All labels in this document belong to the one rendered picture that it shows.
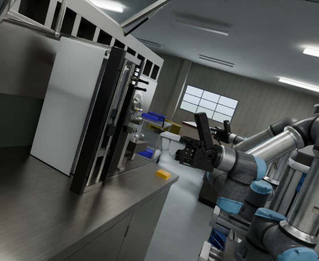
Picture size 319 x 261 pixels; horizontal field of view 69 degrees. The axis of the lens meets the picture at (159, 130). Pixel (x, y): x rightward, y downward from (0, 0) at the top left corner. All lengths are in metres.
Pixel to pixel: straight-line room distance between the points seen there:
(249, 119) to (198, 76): 2.71
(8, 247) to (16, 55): 0.73
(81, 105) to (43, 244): 0.53
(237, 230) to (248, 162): 0.87
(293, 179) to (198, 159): 0.64
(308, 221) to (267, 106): 8.99
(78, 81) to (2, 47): 0.29
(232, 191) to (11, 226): 0.61
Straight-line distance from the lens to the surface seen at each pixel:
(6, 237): 0.71
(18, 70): 1.14
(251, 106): 9.78
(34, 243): 0.70
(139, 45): 1.79
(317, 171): 0.89
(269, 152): 0.91
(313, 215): 0.91
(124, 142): 1.22
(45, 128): 1.12
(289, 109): 9.91
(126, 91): 0.91
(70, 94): 1.03
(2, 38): 1.09
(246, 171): 0.75
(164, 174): 1.34
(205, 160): 0.71
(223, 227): 1.56
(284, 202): 1.25
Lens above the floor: 1.33
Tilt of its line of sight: 8 degrees down
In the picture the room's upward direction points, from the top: 19 degrees clockwise
